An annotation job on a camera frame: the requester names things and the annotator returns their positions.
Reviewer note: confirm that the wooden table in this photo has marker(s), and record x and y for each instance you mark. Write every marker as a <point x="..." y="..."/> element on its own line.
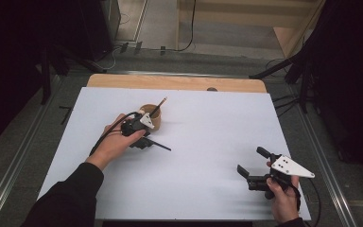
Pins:
<point x="170" y="82"/>

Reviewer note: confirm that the white board sheet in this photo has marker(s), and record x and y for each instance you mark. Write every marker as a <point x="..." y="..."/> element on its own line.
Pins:
<point x="201" y="142"/>

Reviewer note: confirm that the person's left hand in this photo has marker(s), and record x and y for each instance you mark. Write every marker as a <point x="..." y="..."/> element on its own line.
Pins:
<point x="110" y="149"/>

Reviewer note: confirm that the black curtain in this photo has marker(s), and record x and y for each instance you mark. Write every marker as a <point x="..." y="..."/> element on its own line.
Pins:
<point x="9" y="63"/>
<point x="353" y="78"/>

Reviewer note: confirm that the person's right hand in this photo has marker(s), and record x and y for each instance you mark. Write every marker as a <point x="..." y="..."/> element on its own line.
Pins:
<point x="285" y="201"/>

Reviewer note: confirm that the black tripod stand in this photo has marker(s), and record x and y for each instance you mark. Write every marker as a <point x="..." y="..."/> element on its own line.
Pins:
<point x="304" y="85"/>
<point x="45" y="75"/>

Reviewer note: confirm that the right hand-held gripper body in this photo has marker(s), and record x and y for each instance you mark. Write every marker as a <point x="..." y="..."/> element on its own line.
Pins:
<point x="283" y="165"/>

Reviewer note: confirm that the tan pen holder with bear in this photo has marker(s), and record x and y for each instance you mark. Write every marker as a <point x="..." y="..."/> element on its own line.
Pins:
<point x="157" y="121"/>

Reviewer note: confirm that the wooden frame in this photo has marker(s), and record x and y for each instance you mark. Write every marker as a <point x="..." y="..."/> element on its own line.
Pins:
<point x="233" y="19"/>

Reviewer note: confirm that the dark paintbrush with gold ferrule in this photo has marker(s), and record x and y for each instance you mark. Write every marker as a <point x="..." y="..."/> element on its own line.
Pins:
<point x="160" y="105"/>
<point x="164" y="147"/>

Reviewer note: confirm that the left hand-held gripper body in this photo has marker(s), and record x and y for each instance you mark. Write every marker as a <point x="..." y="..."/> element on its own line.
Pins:
<point x="132" y="126"/>

